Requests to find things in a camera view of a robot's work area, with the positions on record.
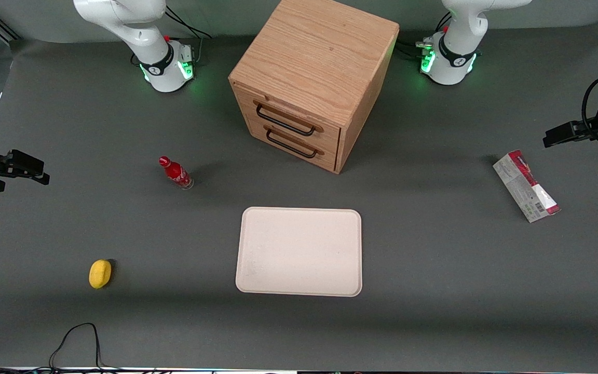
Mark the wooden drawer cabinet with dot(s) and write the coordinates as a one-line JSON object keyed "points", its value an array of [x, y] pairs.
{"points": [[320, 57]]}

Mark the aluminium frame rail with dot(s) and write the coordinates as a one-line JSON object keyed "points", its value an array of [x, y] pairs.
{"points": [[0, 26]]}

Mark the beige rectangular tray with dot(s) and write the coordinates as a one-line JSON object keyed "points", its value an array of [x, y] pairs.
{"points": [[299, 252]]}

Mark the yellow lemon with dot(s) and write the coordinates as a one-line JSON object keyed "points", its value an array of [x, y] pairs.
{"points": [[99, 274]]}

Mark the red soda bottle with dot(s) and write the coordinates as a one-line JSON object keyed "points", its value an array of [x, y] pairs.
{"points": [[176, 173]]}

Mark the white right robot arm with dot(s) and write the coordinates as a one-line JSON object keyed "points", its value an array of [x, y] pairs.
{"points": [[122, 21]]}

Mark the red tartan cookie box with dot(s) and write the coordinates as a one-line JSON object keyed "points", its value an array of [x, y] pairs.
{"points": [[527, 193]]}

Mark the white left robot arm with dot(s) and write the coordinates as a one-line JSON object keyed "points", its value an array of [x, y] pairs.
{"points": [[454, 57]]}

